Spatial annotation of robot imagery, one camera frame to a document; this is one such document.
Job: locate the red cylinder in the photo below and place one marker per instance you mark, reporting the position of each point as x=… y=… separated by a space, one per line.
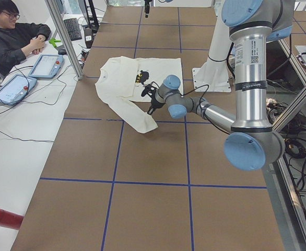
x=10 y=220

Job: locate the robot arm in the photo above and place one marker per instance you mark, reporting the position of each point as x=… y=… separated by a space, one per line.
x=252 y=143

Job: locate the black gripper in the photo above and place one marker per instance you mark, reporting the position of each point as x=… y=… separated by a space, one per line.
x=146 y=6
x=154 y=104

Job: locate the black computer mouse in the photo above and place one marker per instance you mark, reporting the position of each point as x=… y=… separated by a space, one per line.
x=62 y=52

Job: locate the far blue teach pendant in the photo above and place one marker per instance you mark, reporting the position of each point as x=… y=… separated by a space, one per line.
x=47 y=66

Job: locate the aluminium frame post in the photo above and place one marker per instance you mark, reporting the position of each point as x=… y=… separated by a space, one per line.
x=60 y=27

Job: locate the blue teach pendant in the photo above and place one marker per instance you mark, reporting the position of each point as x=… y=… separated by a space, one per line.
x=16 y=89
x=47 y=66

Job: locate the cream long-sleeve cat shirt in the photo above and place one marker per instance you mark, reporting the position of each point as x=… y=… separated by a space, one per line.
x=122 y=81

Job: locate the black keyboard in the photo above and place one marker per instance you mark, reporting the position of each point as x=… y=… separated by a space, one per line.
x=73 y=29

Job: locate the green toy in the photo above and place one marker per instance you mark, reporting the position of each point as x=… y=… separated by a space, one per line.
x=54 y=41

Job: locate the white camera stand pillar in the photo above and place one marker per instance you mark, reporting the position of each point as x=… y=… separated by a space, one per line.
x=213 y=75

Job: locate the near blue teach pendant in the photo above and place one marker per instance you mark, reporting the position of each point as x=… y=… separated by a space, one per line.
x=16 y=89

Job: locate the person in black hoodie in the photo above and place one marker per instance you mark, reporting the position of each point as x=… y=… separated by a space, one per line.
x=18 y=40

